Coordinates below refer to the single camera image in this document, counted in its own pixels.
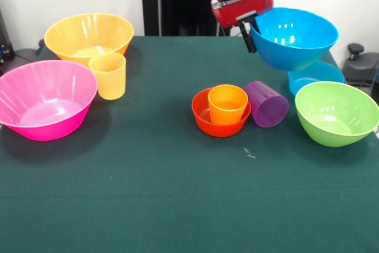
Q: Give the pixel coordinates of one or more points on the large yellow-orange bowl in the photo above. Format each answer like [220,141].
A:
[89,33]

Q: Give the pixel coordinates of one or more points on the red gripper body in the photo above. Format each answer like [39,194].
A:
[242,8]

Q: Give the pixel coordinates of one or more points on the deep blue bowl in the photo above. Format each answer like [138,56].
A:
[290,54]

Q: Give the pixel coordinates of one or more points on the small red-orange bowl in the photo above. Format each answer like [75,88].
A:
[220,131]

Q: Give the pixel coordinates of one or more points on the black electronics box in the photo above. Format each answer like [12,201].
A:
[6,42]

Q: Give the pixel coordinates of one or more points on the purple cup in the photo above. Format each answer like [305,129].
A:
[268,108]

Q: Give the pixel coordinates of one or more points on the orange cup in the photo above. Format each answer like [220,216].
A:
[228,108]

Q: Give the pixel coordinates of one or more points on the yellow cup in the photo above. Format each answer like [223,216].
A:
[108,81]

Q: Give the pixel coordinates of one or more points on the dark grey round base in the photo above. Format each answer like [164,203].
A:
[361,66]
[25,53]

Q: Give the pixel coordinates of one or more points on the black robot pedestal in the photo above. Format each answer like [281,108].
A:
[177,4]

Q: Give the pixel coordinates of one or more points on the pink bowl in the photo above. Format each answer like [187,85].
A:
[44,102]

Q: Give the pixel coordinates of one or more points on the dark green table cloth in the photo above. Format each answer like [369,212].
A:
[177,190]

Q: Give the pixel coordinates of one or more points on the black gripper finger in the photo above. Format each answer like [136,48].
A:
[248,38]

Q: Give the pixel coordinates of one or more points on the shallow blue bowl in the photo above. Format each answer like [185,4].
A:
[325,75]

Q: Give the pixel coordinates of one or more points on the lime green bowl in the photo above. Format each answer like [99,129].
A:
[334,128]

